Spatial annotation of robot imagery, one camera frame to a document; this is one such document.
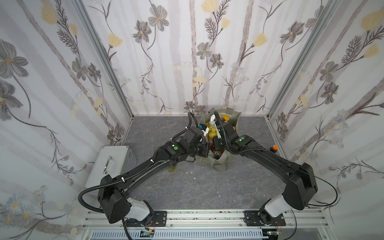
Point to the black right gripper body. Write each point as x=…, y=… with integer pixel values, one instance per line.
x=221, y=142

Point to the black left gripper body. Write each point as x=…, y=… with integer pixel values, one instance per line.
x=205, y=149

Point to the large orange pump soap bottle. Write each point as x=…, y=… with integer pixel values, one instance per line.
x=226, y=118

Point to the green fabric shopping bag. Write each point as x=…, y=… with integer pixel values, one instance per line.
x=221, y=164

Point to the green bottle red cap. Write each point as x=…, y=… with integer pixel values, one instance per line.
x=172, y=169

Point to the red soap bottle red cap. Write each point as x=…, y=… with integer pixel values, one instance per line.
x=216, y=151

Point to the large yellow pump soap bottle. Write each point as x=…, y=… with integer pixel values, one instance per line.
x=212, y=133

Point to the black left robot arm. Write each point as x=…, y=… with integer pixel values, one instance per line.
x=112, y=196

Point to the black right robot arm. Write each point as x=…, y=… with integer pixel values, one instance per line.
x=300, y=180

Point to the small bottle orange cap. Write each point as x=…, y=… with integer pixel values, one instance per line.
x=274, y=148

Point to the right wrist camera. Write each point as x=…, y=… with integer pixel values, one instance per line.
x=216, y=130

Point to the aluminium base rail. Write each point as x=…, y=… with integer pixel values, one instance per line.
x=234, y=224

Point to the grey metal box with handle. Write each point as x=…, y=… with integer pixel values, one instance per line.
x=113, y=161

